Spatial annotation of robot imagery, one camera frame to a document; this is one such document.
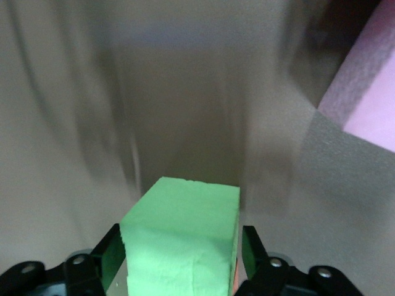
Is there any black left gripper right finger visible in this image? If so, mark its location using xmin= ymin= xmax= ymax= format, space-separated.
xmin=233 ymin=224 xmax=365 ymax=296

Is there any pink foam cube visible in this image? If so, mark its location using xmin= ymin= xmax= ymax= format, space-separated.
xmin=317 ymin=0 xmax=395 ymax=154

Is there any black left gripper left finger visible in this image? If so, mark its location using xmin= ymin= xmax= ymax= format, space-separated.
xmin=0 ymin=223 xmax=126 ymax=296

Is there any green foam cube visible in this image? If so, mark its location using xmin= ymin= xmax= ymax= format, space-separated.
xmin=118 ymin=176 xmax=241 ymax=296

